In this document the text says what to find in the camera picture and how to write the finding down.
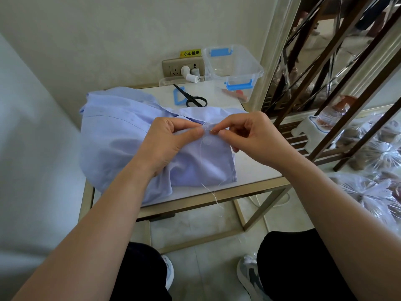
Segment person's right hand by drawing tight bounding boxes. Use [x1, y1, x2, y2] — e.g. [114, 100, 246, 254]
[213, 111, 299, 172]

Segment person's left hand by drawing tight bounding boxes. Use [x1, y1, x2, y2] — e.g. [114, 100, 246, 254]
[135, 117, 205, 178]

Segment light blue shirt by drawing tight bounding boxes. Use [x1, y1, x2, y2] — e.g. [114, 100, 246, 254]
[78, 87, 248, 205]

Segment person's right forearm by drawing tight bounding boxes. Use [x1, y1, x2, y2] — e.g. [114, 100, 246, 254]
[280, 150, 401, 301]

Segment person's left forearm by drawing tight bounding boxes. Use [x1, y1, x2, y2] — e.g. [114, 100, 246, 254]
[12, 158, 159, 301]

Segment black scissors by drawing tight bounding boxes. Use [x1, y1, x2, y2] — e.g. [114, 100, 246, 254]
[173, 84, 208, 108]

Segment red small item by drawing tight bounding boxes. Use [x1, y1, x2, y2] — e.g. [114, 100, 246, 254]
[222, 88, 249, 103]

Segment gold metal framed table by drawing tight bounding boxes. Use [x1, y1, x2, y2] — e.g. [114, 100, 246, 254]
[78, 81, 293, 255]

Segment white sewing thread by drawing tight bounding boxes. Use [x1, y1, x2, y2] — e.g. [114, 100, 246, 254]
[199, 122, 237, 206]

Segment clear plastic box lid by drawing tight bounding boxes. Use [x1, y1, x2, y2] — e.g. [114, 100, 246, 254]
[159, 76, 206, 88]

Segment white thread spool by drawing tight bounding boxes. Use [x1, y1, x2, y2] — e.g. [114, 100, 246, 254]
[180, 65, 200, 84]

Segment clear box with blue latches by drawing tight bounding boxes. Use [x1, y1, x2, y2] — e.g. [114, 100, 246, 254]
[202, 44, 265, 92]

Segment white small stool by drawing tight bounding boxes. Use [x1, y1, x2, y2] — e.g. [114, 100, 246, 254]
[291, 115, 343, 154]

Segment brown figure in clear wrap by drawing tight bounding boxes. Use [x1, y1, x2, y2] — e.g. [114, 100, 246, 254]
[316, 95, 358, 130]

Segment grey white right shoe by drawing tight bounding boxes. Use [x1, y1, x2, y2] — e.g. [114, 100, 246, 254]
[236, 254, 267, 301]

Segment person's right leg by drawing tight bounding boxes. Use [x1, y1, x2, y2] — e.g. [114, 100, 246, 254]
[256, 228, 358, 301]

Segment person's leg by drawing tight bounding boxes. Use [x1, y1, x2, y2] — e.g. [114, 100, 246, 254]
[109, 242, 173, 301]
[256, 228, 358, 301]

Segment white left shoe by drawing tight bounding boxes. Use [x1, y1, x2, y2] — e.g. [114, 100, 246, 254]
[160, 254, 175, 292]

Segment clear plastic bag bundle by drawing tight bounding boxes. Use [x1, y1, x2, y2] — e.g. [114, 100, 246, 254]
[328, 172, 401, 237]
[347, 114, 401, 173]

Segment person's left leg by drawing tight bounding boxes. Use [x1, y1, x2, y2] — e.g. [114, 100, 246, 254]
[109, 242, 173, 301]

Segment gold metal lattice partition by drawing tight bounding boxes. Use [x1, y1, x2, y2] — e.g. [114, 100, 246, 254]
[265, 0, 401, 173]

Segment beige wall socket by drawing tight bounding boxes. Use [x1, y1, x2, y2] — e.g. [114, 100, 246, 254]
[162, 57, 206, 78]

